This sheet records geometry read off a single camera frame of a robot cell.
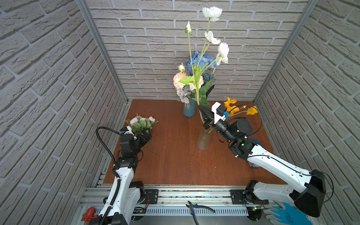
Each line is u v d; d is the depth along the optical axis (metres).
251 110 0.73
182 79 0.46
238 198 0.73
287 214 0.68
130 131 0.72
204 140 0.87
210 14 0.37
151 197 0.74
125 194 0.48
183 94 0.85
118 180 0.49
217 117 0.50
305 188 0.40
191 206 0.70
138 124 0.95
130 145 0.58
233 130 0.49
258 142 0.98
